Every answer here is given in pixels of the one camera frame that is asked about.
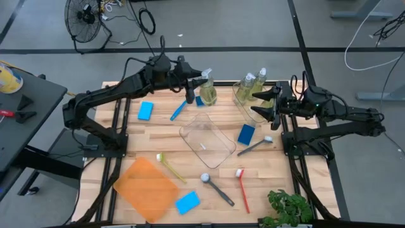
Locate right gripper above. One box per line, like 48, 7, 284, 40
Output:
249, 81, 305, 131

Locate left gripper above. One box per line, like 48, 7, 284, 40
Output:
172, 55, 209, 105

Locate blue dish brush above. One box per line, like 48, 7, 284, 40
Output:
169, 99, 188, 122

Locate dark grey dish brush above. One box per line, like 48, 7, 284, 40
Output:
237, 135, 274, 157
200, 172, 235, 207

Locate red dish brush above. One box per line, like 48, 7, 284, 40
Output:
235, 168, 251, 215

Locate clear plastic bin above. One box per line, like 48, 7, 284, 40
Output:
178, 111, 237, 170
232, 81, 285, 128

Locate green dish brush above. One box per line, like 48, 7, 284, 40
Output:
155, 153, 188, 184

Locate green artificial plant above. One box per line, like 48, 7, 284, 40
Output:
259, 189, 314, 228

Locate orange translucent plastic bin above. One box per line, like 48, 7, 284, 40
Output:
113, 156, 180, 224

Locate black floor fan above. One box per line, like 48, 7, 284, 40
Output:
64, 0, 113, 54

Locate dark grey side table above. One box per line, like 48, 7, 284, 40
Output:
0, 67, 84, 203

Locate black triangular stand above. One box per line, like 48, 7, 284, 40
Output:
16, 94, 34, 111
15, 110, 38, 124

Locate thin black hanging cable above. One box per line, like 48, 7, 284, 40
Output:
127, 0, 158, 56

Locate coiled black cable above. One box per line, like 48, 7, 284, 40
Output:
138, 7, 157, 35

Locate white floor cable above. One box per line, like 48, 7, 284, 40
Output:
344, 0, 405, 72

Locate long black floor cable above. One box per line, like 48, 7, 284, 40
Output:
378, 50, 405, 156

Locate black cable bundle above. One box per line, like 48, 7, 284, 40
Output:
373, 9, 405, 41

